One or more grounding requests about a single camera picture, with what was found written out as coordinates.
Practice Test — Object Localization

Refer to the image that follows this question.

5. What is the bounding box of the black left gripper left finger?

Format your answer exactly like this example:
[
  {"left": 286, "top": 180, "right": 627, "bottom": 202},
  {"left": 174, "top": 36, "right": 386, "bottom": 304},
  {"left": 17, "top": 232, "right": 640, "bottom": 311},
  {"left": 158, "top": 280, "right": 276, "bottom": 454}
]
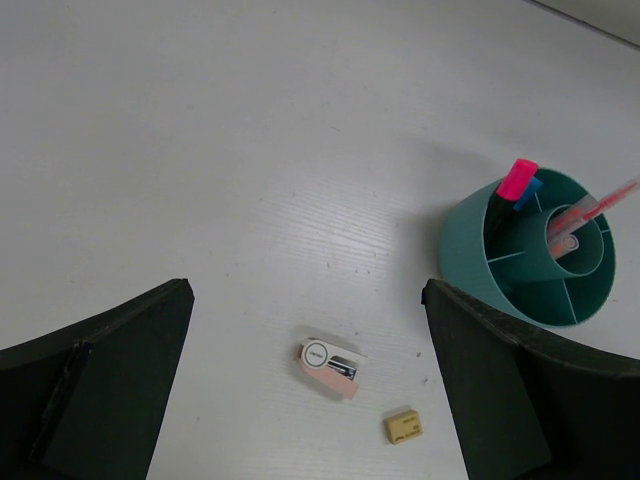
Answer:
[{"left": 1, "top": 279, "right": 194, "bottom": 479}]

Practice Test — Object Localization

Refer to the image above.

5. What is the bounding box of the blue capped black highlighter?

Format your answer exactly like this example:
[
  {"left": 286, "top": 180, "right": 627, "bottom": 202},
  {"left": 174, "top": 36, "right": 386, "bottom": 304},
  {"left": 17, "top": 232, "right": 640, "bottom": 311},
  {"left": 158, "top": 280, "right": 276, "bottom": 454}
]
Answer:
[{"left": 513, "top": 177, "right": 543, "bottom": 212}]

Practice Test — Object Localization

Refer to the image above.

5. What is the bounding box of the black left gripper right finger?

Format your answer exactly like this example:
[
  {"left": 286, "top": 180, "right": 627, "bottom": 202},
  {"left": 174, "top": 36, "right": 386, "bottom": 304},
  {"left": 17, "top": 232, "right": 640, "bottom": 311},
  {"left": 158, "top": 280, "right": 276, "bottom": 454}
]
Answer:
[{"left": 422, "top": 279, "right": 639, "bottom": 479}]

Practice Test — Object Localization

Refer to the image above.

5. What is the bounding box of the pink capped black highlighter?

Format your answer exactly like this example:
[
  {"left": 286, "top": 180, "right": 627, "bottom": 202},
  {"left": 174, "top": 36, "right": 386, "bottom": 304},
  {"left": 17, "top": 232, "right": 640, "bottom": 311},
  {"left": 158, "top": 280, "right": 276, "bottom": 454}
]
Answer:
[{"left": 483, "top": 158, "right": 539, "bottom": 245}]

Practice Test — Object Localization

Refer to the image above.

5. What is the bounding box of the pink white mini stapler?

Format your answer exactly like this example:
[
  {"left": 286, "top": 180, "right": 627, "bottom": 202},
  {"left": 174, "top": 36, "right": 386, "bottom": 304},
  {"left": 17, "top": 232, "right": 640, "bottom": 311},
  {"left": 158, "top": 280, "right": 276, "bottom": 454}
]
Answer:
[{"left": 296, "top": 337, "right": 368, "bottom": 400}]

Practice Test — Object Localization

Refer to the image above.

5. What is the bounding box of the teal round divided organizer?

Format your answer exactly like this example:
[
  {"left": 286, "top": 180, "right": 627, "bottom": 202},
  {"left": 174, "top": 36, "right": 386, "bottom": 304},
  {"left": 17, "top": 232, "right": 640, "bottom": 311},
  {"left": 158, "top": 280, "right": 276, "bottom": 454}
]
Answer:
[{"left": 438, "top": 169, "right": 616, "bottom": 328}]

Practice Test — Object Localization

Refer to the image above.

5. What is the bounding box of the yellow eraser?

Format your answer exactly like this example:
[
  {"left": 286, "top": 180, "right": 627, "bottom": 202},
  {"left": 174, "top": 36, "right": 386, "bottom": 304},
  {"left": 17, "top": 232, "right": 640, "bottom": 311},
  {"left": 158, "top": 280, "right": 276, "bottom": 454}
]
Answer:
[{"left": 383, "top": 409, "right": 423, "bottom": 445}]

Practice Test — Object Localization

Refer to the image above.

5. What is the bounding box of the red translucent pen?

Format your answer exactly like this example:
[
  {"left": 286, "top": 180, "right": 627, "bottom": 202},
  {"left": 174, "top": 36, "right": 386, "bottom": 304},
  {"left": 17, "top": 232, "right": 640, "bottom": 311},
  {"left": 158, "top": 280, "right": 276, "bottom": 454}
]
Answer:
[{"left": 547, "top": 176, "right": 639, "bottom": 240}]

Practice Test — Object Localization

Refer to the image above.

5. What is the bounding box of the brown translucent pen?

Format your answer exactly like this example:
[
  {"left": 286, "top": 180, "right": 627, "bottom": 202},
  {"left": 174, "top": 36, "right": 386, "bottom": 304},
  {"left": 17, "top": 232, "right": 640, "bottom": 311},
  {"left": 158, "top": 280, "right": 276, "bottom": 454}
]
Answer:
[{"left": 549, "top": 234, "right": 580, "bottom": 260}]

